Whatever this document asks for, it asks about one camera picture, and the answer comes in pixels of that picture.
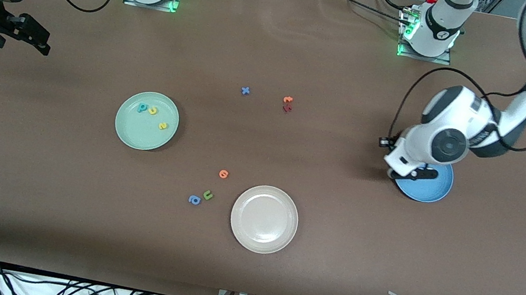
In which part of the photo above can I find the beige plate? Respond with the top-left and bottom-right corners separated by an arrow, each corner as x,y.
225,180 -> 304,259

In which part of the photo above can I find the pale green plate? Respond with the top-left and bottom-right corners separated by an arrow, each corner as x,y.
111,86 -> 184,156

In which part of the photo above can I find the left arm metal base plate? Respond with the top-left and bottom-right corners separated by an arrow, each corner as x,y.
395,8 -> 459,66

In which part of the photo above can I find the long black base cable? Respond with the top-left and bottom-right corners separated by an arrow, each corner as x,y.
324,0 -> 415,27

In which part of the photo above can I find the blue plate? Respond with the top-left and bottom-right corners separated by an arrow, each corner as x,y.
391,154 -> 457,207

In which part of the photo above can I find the short black base cable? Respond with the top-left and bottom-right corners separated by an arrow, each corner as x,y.
369,0 -> 412,14

